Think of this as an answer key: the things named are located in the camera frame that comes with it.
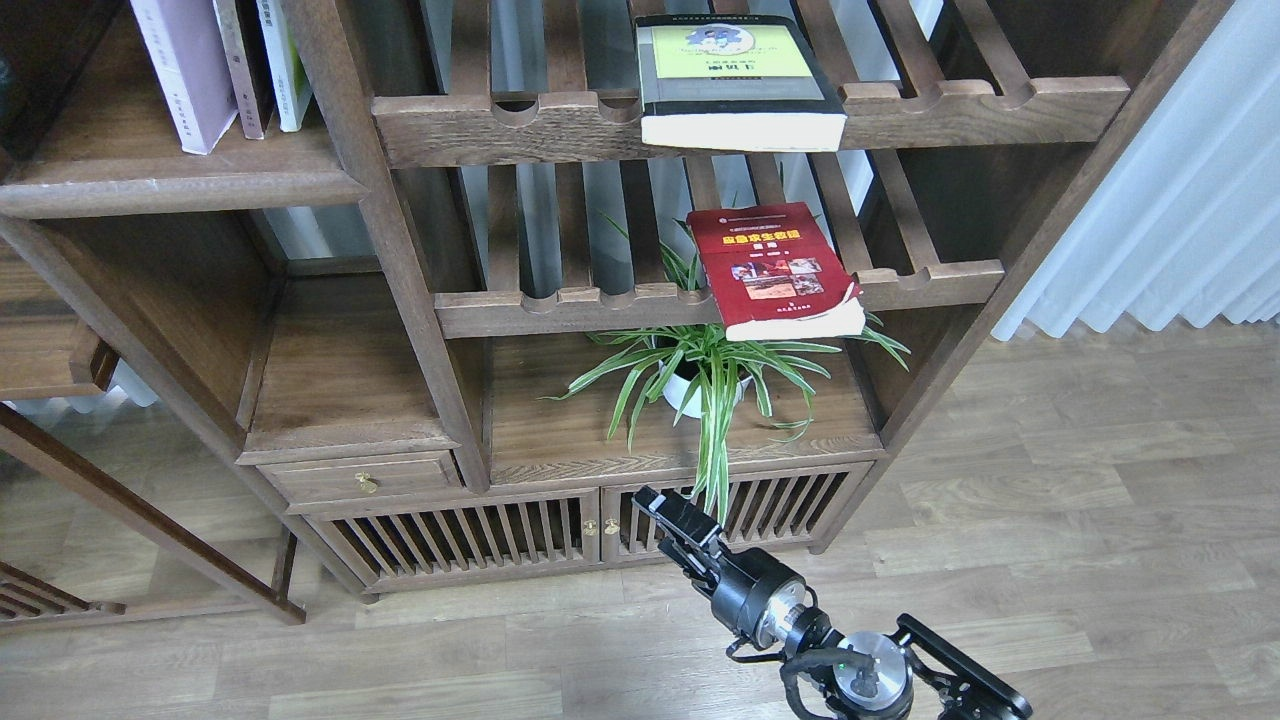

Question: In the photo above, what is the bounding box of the white plant pot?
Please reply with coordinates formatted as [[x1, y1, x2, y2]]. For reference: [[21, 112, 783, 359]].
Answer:
[[662, 361, 753, 427]]

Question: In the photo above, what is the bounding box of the green and black book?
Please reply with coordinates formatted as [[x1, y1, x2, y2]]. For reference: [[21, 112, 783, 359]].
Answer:
[[634, 14, 847, 152]]

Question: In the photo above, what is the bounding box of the dark wooden bookshelf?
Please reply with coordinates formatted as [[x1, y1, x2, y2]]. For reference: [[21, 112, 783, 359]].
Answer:
[[3, 1, 1230, 594]]

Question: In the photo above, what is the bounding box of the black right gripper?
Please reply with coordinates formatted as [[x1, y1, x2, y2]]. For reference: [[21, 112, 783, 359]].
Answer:
[[632, 486, 806, 650]]

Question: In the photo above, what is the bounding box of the white curtain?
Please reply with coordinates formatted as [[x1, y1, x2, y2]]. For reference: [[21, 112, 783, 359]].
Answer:
[[992, 1, 1279, 341]]

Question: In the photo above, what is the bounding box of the white green upright book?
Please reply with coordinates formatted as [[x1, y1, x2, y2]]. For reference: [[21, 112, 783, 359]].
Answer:
[[256, 1, 314, 132]]

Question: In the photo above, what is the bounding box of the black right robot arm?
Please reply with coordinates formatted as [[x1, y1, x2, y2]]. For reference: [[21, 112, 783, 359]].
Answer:
[[634, 486, 1033, 719]]

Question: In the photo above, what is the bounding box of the red cover book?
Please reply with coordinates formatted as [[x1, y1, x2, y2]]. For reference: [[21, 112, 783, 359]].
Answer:
[[686, 202, 867, 342]]

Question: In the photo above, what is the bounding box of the green spider plant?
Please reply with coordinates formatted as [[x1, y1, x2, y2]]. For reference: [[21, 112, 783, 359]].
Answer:
[[567, 218, 908, 520]]

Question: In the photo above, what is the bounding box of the brass drawer knob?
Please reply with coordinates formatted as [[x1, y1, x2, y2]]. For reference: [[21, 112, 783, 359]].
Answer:
[[355, 471, 380, 495]]

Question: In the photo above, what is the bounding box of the white lavender book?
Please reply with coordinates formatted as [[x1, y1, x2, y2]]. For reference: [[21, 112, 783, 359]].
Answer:
[[131, 1, 238, 155]]

